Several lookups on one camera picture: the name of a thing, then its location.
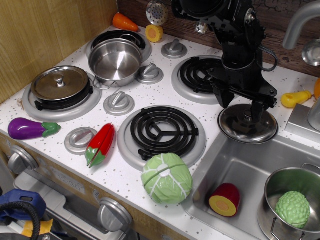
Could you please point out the steel perforated skimmer spoon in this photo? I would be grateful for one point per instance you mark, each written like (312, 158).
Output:
(157, 12)

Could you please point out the grey toy faucet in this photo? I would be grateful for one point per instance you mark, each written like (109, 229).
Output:
(300, 18)

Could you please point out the yellow toy pear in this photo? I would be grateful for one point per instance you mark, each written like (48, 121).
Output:
(290, 100)

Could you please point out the grey knob lower middle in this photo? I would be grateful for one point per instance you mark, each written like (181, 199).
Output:
(119, 104)

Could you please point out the blue clamp tool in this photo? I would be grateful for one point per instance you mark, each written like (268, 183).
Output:
(20, 204)

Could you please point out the steel pot in sink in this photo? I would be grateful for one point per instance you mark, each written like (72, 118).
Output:
(305, 180)

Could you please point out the grey oven knob right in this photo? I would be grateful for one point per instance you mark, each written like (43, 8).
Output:
(112, 216)

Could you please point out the yellow tape piece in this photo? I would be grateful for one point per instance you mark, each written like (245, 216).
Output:
(45, 227)

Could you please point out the hanging steel spoon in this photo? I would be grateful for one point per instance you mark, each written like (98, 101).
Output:
(200, 28)

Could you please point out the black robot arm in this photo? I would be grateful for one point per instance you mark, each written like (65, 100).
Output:
(240, 34)

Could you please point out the back left black burner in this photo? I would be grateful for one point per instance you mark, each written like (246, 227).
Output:
(138, 39)

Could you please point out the grey oven knob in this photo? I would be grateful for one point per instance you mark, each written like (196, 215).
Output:
(21, 160)
(112, 216)

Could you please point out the oven door handle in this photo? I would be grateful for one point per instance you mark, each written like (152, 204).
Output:
(77, 219)

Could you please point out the steel lid on left burner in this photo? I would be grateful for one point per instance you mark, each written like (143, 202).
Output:
(59, 83)

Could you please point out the purple toy eggplant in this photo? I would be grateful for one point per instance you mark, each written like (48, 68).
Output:
(25, 129)

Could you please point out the green toy cabbage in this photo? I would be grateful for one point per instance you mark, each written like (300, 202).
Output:
(167, 179)

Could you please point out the grey knob front flat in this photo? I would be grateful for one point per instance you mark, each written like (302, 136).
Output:
(77, 141)

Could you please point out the grey oven knob left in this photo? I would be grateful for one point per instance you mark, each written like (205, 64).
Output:
(21, 160)

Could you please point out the steel lid with knob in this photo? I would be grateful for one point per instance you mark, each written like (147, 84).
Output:
(236, 123)

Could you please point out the green toy artichoke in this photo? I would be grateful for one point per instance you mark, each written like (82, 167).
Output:
(293, 208)

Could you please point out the front centre black burner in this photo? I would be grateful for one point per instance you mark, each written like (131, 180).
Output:
(161, 129)

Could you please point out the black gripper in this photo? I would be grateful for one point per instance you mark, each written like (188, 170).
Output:
(247, 82)

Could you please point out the orange toy at edge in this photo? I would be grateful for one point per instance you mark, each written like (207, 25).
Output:
(317, 89)

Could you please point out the grey knob back centre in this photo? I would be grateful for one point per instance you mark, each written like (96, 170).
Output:
(174, 50)

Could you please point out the empty steel pot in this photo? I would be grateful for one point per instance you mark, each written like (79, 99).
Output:
(115, 63)

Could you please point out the orange toy carrot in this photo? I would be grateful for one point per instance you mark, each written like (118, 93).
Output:
(122, 22)

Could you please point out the red toy chili pepper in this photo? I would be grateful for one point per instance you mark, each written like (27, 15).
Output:
(99, 147)

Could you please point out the yellow toy corn slice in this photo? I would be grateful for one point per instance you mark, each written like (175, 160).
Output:
(154, 33)

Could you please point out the silver sink basin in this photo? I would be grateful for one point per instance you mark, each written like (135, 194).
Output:
(247, 166)

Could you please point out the red toy fruit half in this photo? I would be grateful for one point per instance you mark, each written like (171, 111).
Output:
(225, 200)

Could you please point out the back right black burner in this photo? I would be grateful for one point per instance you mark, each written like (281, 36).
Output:
(193, 78)

